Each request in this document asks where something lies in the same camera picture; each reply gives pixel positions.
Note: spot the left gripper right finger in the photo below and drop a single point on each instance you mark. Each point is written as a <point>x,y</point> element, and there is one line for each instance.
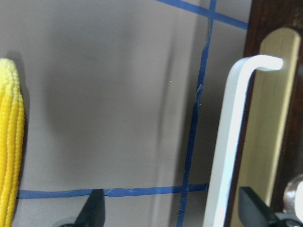
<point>253,212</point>

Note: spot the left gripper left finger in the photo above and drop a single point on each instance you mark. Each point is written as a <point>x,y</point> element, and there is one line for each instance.
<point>93,212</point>

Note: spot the white drawer handle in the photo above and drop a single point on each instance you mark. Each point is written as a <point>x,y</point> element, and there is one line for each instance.
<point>228,134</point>

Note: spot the light wood drawer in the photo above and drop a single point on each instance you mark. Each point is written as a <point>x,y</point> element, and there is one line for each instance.
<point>269,156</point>

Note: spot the yellow plastic corn cob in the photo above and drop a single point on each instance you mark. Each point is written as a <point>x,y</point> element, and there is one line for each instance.
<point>12,121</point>

